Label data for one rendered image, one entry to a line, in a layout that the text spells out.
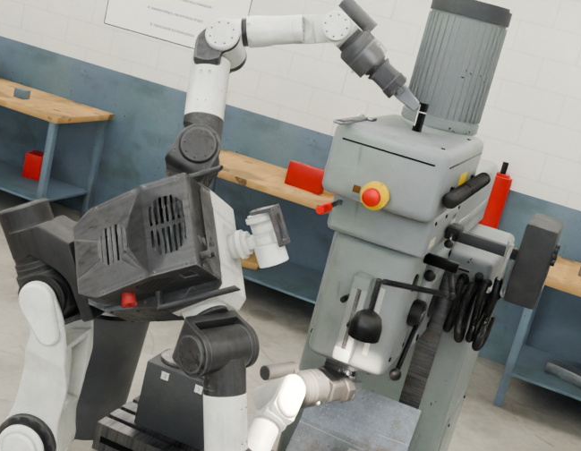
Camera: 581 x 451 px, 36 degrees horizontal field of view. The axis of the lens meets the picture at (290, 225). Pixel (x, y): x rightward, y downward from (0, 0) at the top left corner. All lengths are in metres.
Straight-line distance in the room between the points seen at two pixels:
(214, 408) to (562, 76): 4.76
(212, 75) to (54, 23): 5.66
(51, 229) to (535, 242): 1.16
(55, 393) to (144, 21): 5.35
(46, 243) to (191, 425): 0.71
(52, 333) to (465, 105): 1.11
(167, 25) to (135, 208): 5.34
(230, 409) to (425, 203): 0.58
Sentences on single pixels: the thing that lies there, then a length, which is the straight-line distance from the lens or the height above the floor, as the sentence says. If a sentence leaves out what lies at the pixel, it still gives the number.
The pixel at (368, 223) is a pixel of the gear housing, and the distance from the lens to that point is 2.05.
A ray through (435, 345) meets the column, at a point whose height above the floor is 1.28.
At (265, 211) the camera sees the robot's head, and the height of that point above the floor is 1.68.
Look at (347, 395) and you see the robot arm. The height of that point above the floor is 1.24.
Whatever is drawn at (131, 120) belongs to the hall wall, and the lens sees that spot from 7.29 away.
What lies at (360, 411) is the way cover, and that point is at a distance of 2.68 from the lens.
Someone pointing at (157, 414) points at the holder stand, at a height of 0.98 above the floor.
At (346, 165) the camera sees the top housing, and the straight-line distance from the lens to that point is 1.95.
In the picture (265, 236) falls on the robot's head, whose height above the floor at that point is 1.63.
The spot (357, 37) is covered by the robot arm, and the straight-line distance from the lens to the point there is 2.09.
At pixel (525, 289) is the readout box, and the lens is 2.34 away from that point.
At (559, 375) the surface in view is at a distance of 6.00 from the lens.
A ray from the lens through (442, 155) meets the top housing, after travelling 1.90.
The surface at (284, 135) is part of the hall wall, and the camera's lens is 6.73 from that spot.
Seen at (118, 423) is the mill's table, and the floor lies 0.92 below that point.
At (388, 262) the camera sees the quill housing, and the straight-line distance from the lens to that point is 2.09.
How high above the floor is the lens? 2.13
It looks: 14 degrees down
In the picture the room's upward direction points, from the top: 14 degrees clockwise
